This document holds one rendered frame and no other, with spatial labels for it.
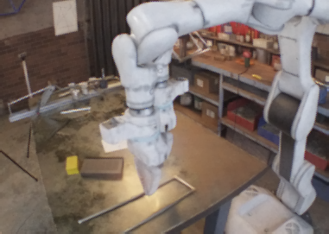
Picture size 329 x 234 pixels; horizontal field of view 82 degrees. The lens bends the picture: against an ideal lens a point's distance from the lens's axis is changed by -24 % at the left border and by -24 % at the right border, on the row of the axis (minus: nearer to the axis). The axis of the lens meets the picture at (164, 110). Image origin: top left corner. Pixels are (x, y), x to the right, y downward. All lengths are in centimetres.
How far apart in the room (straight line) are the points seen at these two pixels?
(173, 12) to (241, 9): 14
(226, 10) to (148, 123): 27
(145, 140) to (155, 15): 25
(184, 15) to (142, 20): 7
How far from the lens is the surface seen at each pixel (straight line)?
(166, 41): 38
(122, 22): 411
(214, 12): 44
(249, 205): 152
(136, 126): 47
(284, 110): 96
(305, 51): 87
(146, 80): 44
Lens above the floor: 144
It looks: 26 degrees down
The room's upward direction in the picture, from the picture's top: 3 degrees counter-clockwise
